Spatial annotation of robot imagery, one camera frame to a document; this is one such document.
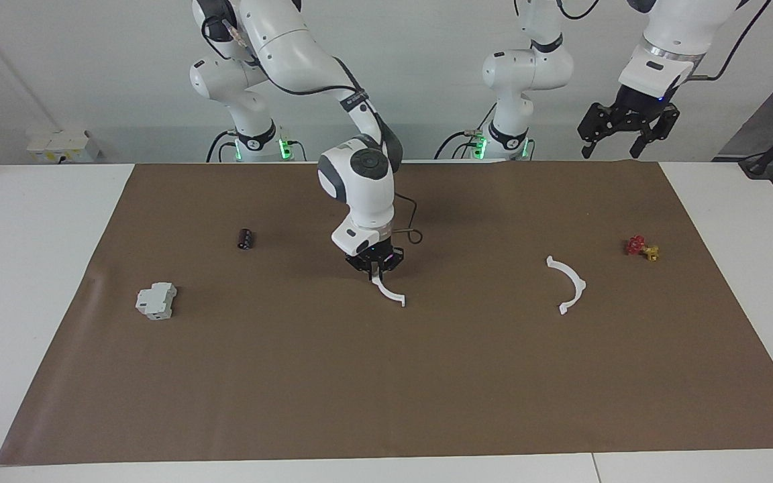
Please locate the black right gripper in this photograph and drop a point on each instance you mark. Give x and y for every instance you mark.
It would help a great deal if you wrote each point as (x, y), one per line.
(376, 257)

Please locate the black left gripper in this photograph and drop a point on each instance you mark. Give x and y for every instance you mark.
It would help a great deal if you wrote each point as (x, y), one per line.
(638, 109)

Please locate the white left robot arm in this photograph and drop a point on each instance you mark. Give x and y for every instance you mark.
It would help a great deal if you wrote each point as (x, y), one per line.
(527, 67)

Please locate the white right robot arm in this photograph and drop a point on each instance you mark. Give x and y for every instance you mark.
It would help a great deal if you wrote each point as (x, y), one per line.
(359, 174)

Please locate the brown paper table mat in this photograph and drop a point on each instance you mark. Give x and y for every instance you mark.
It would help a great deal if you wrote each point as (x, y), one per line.
(386, 376)

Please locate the small black cylinder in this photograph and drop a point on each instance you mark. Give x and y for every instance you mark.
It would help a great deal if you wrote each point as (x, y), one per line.
(246, 239)

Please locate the grey circuit breaker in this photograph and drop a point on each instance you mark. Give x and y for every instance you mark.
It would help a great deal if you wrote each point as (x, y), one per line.
(155, 302)

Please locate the white wall socket box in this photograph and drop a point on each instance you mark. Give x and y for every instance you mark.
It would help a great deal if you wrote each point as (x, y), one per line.
(61, 144)

